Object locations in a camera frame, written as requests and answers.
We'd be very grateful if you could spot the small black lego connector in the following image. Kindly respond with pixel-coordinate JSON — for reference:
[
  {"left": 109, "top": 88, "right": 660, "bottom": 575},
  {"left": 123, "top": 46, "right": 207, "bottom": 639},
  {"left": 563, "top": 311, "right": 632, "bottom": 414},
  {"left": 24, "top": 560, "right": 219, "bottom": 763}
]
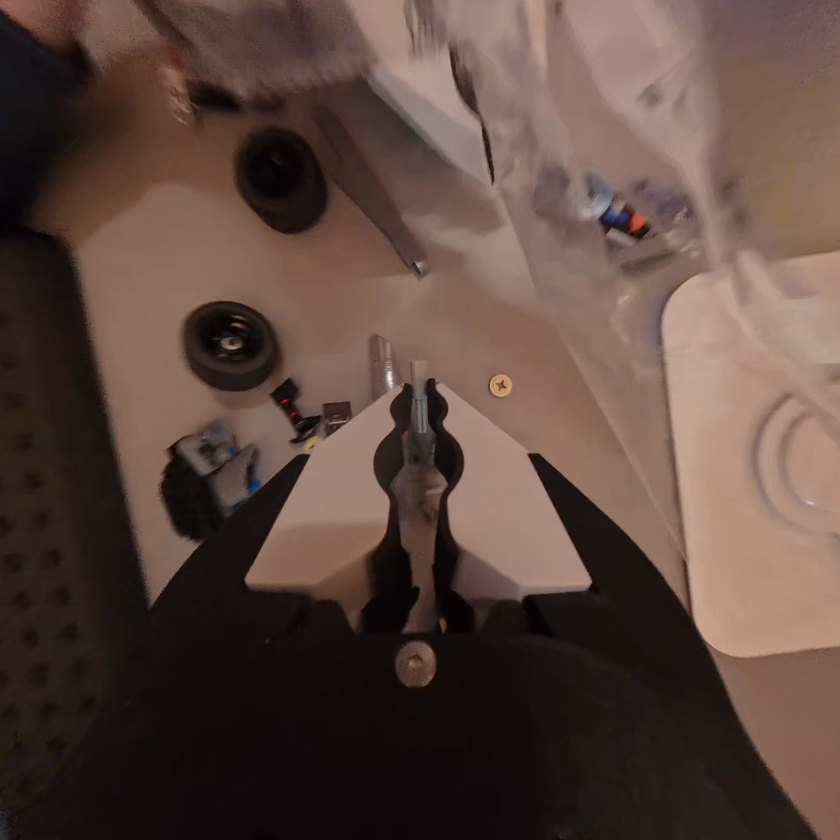
[{"left": 269, "top": 377, "right": 322, "bottom": 445}]

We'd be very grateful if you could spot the small grey lego connector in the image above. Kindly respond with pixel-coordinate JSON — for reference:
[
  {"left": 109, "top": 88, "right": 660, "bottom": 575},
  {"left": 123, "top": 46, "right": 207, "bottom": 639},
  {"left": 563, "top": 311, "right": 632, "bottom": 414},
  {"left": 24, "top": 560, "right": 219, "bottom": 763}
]
[{"left": 407, "top": 360, "right": 437, "bottom": 454}]

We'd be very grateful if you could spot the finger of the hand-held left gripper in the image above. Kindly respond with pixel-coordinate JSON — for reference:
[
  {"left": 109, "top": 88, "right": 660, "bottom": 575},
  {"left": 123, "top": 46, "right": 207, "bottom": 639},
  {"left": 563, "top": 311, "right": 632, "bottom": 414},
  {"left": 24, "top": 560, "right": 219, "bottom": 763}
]
[{"left": 364, "top": 51, "right": 494, "bottom": 189}]

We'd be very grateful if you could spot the white metal stand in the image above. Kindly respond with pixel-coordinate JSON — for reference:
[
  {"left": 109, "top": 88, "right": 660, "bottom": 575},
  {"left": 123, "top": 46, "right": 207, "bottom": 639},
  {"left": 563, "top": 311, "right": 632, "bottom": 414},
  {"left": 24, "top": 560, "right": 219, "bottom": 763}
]
[{"left": 661, "top": 252, "right": 840, "bottom": 657}]

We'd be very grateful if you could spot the black lego wheel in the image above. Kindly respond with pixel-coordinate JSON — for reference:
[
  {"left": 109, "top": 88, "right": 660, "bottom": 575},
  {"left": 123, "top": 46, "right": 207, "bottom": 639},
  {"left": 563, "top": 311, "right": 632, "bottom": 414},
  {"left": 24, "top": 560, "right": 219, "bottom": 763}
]
[
  {"left": 235, "top": 128, "right": 329, "bottom": 235},
  {"left": 182, "top": 302, "right": 280, "bottom": 392}
]

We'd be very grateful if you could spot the plastic bag with lego pieces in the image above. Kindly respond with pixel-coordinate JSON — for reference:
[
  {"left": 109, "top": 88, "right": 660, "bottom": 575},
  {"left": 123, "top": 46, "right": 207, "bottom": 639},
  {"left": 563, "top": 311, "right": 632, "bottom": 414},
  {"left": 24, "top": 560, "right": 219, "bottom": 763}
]
[{"left": 403, "top": 0, "right": 840, "bottom": 526}]

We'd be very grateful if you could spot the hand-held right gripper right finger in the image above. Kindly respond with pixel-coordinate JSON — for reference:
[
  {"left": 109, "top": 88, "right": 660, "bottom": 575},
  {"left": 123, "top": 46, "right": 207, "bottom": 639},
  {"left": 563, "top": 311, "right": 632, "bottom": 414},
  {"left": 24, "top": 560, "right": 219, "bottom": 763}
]
[{"left": 430, "top": 379, "right": 592, "bottom": 632}]

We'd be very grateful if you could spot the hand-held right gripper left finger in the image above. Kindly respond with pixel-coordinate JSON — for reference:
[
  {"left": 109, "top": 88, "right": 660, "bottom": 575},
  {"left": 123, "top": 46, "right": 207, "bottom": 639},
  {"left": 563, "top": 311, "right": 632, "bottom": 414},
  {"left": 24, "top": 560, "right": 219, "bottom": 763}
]
[{"left": 246, "top": 385, "right": 404, "bottom": 632}]

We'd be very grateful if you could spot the black lego fender assembly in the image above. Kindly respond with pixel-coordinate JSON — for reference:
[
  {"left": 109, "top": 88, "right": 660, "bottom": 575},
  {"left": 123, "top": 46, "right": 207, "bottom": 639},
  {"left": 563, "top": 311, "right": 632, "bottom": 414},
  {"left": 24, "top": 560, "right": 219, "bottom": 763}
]
[{"left": 159, "top": 420, "right": 261, "bottom": 542}]

